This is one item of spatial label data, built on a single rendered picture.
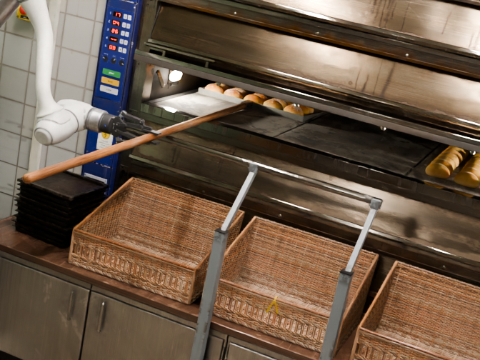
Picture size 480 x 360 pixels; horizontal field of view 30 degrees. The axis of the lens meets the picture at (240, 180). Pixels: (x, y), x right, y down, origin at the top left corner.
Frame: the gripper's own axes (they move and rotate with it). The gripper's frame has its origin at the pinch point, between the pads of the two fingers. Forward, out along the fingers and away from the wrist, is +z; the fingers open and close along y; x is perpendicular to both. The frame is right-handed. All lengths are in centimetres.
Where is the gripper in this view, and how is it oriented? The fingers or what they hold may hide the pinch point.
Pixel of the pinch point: (151, 136)
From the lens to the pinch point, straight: 338.9
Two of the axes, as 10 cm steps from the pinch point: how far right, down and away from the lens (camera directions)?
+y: -1.9, 9.4, 2.8
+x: -3.8, 2.0, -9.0
